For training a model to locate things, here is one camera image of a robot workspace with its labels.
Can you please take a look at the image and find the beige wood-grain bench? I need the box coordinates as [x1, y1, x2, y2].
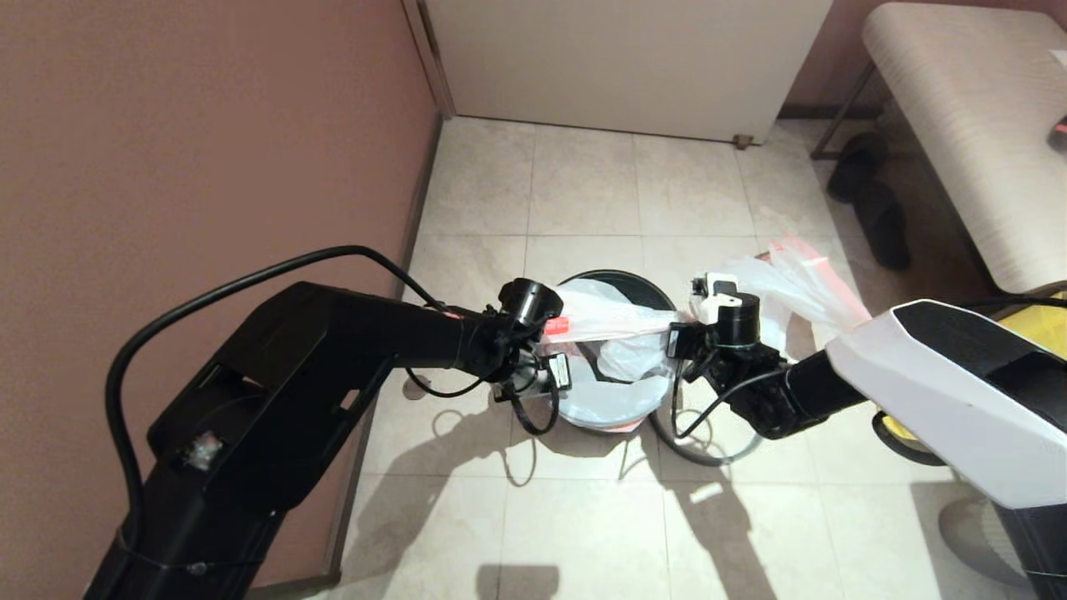
[863, 2, 1067, 294]

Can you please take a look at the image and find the grey bin retaining ring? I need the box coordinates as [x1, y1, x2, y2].
[650, 390, 764, 468]

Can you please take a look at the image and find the black slipper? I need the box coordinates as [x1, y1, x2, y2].
[852, 182, 911, 272]
[827, 132, 889, 203]

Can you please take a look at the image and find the grey metal bench leg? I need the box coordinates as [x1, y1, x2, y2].
[812, 62, 876, 161]

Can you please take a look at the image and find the grey round cushion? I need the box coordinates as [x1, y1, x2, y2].
[938, 496, 1028, 589]

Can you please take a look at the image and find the used white red-print trash bag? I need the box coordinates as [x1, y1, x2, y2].
[715, 232, 873, 356]

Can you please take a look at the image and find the yellow fabric bag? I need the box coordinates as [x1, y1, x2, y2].
[882, 292, 1067, 444]

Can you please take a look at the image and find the beige door frame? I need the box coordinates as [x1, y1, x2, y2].
[402, 0, 458, 120]

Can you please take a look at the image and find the white door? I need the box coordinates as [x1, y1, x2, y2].
[421, 0, 834, 145]

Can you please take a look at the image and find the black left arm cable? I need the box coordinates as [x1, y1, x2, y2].
[105, 245, 562, 600]

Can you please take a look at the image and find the new white red-print plastic bag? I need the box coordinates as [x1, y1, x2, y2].
[540, 278, 681, 435]

